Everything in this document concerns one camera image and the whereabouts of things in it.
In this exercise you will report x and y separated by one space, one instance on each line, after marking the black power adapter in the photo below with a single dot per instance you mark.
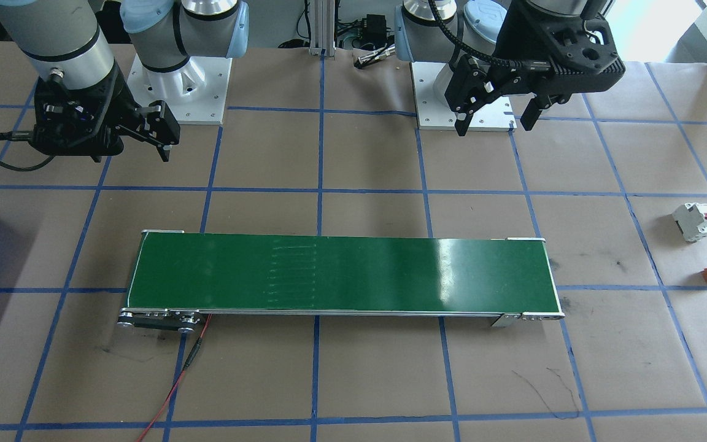
375 27

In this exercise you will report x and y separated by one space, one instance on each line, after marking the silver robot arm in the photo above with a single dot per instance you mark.
418 31
53 31

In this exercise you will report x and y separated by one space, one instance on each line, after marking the white red circuit breaker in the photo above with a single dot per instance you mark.
691 224

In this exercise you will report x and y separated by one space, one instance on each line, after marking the green conveyor belt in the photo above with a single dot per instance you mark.
359 276

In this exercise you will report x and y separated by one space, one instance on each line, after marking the white square base plate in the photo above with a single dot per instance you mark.
433 110
206 104

